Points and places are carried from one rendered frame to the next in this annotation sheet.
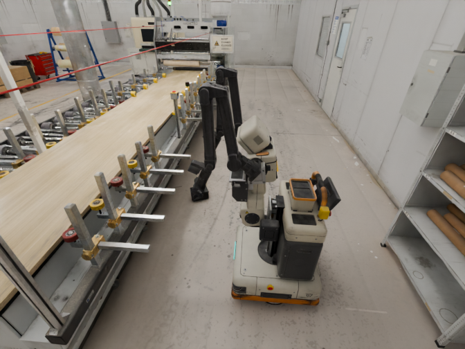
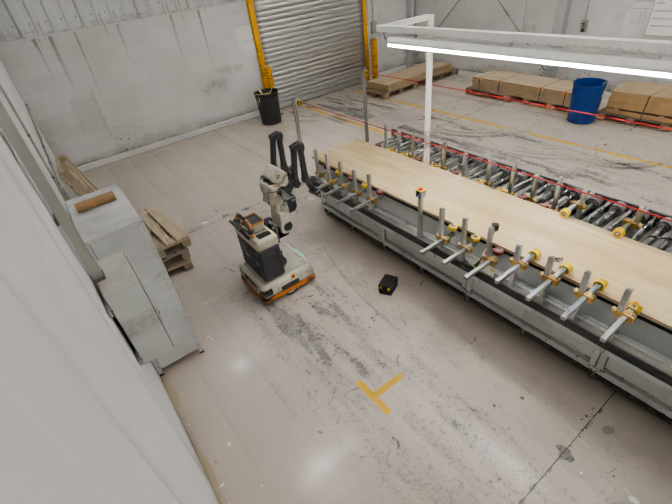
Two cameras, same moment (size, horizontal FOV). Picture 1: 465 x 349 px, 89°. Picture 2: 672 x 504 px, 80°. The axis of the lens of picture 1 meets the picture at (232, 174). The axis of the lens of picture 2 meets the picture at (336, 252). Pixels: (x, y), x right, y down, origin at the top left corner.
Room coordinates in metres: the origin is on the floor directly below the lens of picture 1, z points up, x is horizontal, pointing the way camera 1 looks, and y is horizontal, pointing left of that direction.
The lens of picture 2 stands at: (4.65, -1.97, 3.01)
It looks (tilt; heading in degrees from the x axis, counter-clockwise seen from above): 36 degrees down; 143
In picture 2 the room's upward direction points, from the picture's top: 8 degrees counter-clockwise
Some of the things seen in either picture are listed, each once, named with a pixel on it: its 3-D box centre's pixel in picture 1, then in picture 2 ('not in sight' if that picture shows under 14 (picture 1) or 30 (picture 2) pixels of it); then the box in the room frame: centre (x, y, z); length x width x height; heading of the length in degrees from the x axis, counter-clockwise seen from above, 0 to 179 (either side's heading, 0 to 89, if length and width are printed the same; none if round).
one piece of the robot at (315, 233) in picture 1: (291, 224); (261, 244); (1.28, -0.45, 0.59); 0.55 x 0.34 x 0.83; 176
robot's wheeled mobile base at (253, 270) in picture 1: (272, 260); (276, 271); (1.29, -0.36, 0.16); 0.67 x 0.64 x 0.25; 86
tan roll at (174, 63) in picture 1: (191, 63); not in sight; (5.72, 0.95, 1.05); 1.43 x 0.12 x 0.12; 86
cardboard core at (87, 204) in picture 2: not in sight; (95, 201); (1.04, -1.68, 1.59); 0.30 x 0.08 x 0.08; 86
